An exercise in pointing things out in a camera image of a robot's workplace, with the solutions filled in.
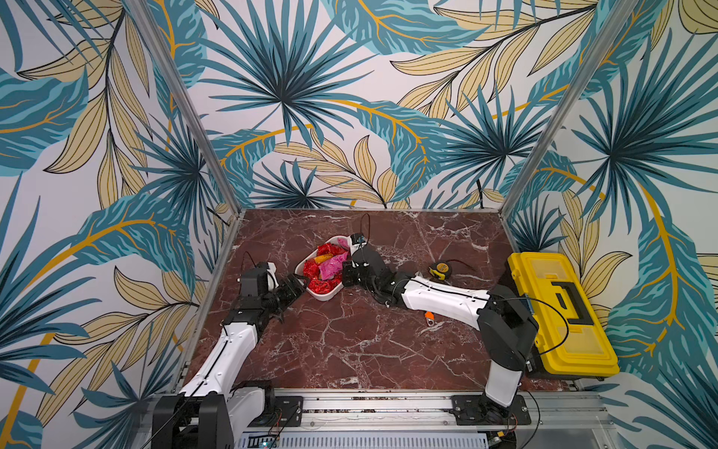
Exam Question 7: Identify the white plastic storage box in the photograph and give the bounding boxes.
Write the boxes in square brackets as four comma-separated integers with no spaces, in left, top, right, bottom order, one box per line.
[295,236,352,301]

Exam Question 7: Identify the yellow black tape measure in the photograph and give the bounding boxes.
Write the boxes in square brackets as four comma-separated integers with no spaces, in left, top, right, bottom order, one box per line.
[428,261,452,282]

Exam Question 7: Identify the yellow black toolbox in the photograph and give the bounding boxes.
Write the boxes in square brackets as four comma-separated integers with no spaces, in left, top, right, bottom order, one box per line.
[508,253,619,380]

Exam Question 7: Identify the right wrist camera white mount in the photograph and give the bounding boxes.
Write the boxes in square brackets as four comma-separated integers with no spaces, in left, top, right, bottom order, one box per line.
[350,233,368,253]

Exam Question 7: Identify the adjustable wrench orange handle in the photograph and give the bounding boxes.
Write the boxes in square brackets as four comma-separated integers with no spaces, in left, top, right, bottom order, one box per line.
[424,312,435,327]

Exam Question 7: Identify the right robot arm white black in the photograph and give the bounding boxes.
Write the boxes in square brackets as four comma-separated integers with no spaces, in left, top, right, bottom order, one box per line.
[342,246,539,424]

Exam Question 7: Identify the yellow orange tea bag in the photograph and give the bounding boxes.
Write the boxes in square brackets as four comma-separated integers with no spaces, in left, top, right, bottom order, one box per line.
[314,254,334,265]

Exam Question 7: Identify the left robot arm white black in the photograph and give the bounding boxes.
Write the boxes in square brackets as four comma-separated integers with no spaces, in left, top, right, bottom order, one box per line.
[143,262,309,448]

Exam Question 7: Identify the aluminium front rail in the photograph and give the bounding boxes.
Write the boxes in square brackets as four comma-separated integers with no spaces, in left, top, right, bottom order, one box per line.
[134,389,613,434]

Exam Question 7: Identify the pink tea bag packet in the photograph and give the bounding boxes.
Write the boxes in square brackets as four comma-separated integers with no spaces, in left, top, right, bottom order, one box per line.
[319,253,350,281]

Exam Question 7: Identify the red tea bags in box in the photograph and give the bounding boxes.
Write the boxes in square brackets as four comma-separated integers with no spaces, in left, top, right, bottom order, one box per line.
[301,243,349,295]

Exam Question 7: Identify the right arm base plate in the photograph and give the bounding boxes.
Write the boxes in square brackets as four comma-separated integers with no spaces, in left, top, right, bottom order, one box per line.
[451,395,532,428]

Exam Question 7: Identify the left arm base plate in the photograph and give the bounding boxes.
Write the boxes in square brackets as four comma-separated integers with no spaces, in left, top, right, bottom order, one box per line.
[249,396,304,430]

